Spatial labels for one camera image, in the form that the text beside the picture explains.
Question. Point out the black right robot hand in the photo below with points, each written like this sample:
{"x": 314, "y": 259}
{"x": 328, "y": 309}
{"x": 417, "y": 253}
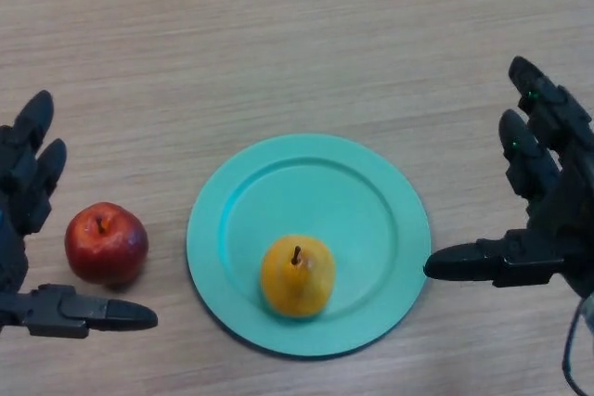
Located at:
{"x": 571, "y": 210}

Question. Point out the green round plate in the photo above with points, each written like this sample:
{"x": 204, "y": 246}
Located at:
{"x": 301, "y": 192}

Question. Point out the yellow pear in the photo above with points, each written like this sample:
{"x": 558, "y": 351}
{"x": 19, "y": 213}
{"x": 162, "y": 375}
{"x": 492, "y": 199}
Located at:
{"x": 297, "y": 280}

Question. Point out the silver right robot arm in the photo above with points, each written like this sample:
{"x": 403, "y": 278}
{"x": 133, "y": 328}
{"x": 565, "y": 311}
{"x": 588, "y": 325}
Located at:
{"x": 589, "y": 310}

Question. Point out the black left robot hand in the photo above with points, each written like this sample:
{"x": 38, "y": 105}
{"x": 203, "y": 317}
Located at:
{"x": 23, "y": 182}

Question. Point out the red apple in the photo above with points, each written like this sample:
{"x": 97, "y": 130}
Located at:
{"x": 107, "y": 247}

